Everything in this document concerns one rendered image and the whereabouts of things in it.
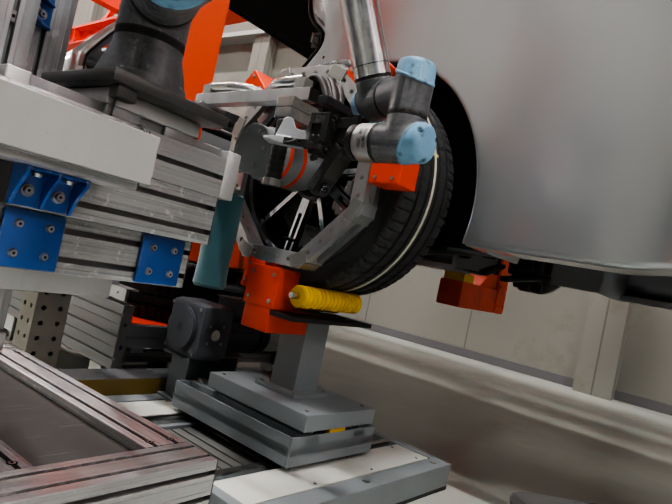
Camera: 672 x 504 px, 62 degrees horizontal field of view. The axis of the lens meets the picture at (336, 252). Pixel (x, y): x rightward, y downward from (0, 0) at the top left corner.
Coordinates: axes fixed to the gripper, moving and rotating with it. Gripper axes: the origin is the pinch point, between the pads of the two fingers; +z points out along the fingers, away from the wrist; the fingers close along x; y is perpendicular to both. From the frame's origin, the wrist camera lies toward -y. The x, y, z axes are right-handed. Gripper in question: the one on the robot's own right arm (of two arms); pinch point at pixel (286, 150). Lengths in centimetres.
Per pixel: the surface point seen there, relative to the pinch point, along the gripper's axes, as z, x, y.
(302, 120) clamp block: -0.1, -2.7, 7.7
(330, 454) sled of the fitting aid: 0, -39, -72
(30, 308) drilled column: 84, 10, -54
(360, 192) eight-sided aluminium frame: -6.3, -20.5, -4.0
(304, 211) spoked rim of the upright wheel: 20.5, -30.9, -9.1
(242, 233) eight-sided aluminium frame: 32.4, -20.4, -18.9
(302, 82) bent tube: 1.3, -1.6, 16.0
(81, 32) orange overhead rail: 760, -265, 236
